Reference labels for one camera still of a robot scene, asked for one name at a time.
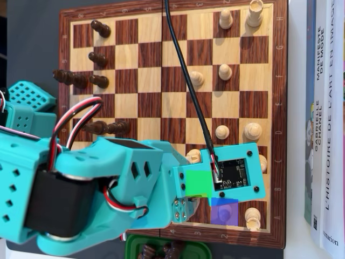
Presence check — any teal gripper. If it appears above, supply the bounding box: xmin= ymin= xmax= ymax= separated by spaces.
xmin=107 ymin=139 xmax=201 ymax=230

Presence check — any white chess pawn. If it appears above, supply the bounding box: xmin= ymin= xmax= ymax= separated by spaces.
xmin=218 ymin=10 xmax=233 ymax=30
xmin=217 ymin=203 xmax=232 ymax=221
xmin=188 ymin=71 xmax=205 ymax=87
xmin=215 ymin=125 xmax=230 ymax=140
xmin=218 ymin=64 xmax=232 ymax=81

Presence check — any teal perforated robot base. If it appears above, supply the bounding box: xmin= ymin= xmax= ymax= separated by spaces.
xmin=7 ymin=80 xmax=58 ymax=113

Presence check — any dark captured chess piece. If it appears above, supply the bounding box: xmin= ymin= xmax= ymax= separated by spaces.
xmin=138 ymin=244 xmax=158 ymax=259
xmin=162 ymin=241 xmax=187 ymax=259

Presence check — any white chess knight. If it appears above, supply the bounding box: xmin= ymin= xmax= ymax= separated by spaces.
xmin=185 ymin=149 xmax=202 ymax=164

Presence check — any white chess rook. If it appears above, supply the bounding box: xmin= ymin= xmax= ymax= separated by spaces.
xmin=244 ymin=207 xmax=261 ymax=232
xmin=246 ymin=0 xmax=264 ymax=28

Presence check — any white chess bishop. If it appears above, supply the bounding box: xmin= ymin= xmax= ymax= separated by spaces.
xmin=258 ymin=154 xmax=268 ymax=173

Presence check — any dark chess bishop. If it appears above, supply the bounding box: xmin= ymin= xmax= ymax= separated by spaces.
xmin=106 ymin=120 xmax=132 ymax=135

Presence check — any white chess queen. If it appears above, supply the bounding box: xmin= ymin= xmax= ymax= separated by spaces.
xmin=244 ymin=122 xmax=263 ymax=140

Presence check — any dark chess pawn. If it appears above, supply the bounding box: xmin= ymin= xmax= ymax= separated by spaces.
xmin=91 ymin=20 xmax=112 ymax=38
xmin=88 ymin=52 xmax=109 ymax=68
xmin=89 ymin=74 xmax=110 ymax=89

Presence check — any dark chess king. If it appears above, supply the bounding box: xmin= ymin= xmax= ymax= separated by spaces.
xmin=52 ymin=69 xmax=89 ymax=90

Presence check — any green plastic container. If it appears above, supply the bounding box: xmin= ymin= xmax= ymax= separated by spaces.
xmin=124 ymin=234 xmax=213 ymax=259

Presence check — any wooden chessboard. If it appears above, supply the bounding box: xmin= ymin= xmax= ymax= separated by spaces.
xmin=58 ymin=0 xmax=288 ymax=250

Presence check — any white Gabrielle Chanel book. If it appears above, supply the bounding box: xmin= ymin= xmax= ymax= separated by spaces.
xmin=309 ymin=0 xmax=334 ymax=248

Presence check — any blue illustrated book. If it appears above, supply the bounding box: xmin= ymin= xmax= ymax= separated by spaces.
xmin=303 ymin=0 xmax=318 ymax=225

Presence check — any black camera cable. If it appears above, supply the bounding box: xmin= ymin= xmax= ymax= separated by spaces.
xmin=163 ymin=0 xmax=216 ymax=162

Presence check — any teal wrist camera module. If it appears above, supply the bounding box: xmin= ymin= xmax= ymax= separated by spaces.
xmin=172 ymin=142 xmax=267 ymax=201

